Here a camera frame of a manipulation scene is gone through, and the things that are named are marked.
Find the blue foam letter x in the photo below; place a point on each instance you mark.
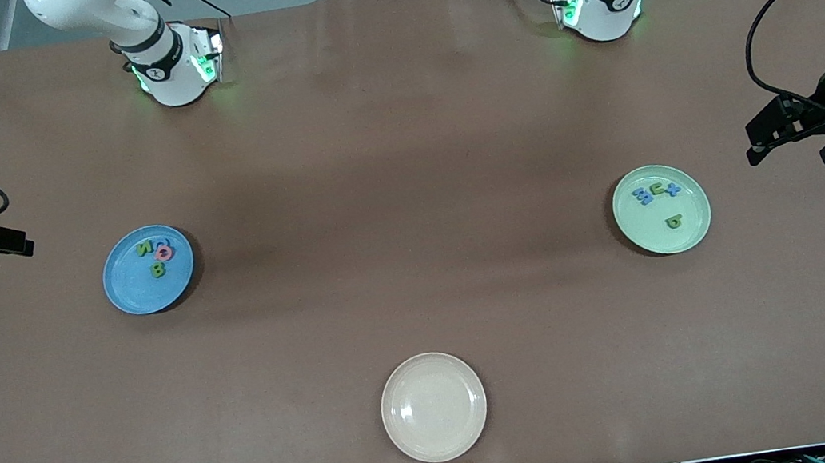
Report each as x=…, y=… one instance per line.
x=671, y=189

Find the green foam letter N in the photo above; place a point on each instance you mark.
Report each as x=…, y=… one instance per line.
x=145, y=248

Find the small green curved foam letter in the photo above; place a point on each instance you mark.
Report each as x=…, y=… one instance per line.
x=673, y=221

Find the green foam letter with stem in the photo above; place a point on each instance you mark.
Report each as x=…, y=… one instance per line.
x=658, y=190

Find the green foam letter B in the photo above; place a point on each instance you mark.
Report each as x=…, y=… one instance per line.
x=158, y=270

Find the blue foam letter G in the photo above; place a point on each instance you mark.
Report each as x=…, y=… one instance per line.
x=161, y=243

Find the pink foam letter Q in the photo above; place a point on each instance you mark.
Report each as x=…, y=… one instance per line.
x=164, y=253

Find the blue foam letter m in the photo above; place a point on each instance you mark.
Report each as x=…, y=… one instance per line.
x=642, y=193

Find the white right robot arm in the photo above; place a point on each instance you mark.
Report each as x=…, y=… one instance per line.
x=167, y=68

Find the blue plate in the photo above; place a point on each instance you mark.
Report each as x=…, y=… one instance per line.
x=134, y=291

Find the light green plate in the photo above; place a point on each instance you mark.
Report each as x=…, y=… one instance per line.
x=646, y=231

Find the cream plate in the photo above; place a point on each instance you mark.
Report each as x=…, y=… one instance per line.
x=434, y=407

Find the base connector box green light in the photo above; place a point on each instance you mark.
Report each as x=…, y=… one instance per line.
x=208, y=54
x=566, y=0

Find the brown table cover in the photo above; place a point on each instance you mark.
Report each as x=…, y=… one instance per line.
x=395, y=105

